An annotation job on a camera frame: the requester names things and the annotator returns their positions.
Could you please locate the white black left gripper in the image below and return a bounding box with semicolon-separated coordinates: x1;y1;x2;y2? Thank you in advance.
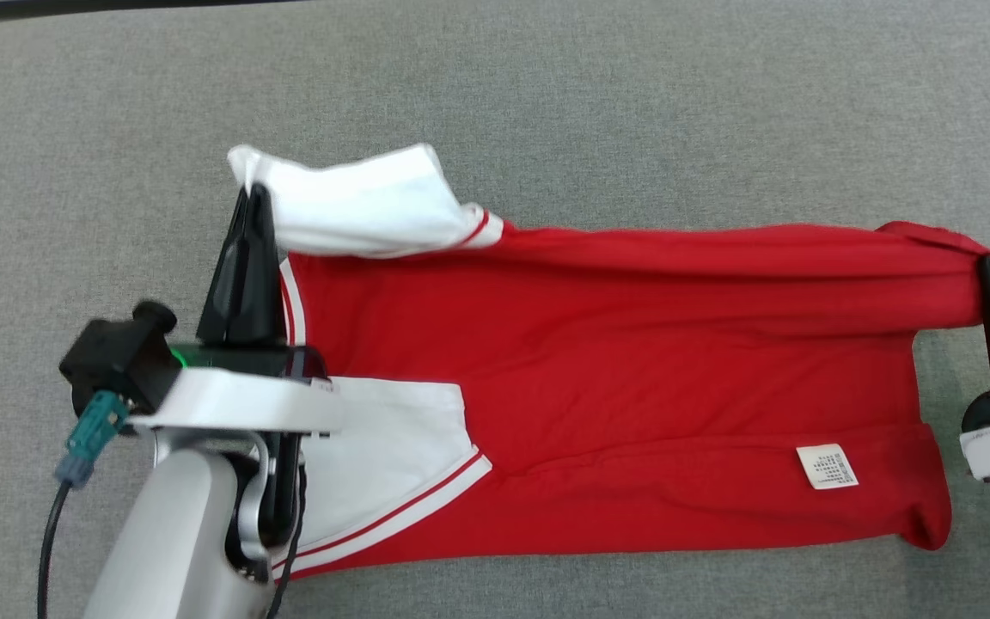
130;183;343;432

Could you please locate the red shirt with white sleeves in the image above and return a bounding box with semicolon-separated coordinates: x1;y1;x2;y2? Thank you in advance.
227;142;990;582

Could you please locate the teal camera connector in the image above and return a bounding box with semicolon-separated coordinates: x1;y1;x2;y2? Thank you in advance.
55;391;131;489

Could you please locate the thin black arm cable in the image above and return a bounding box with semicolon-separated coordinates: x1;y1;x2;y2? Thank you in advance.
265;430;309;619

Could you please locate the black camera cable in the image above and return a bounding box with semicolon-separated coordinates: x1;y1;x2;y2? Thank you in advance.
38;480;76;619

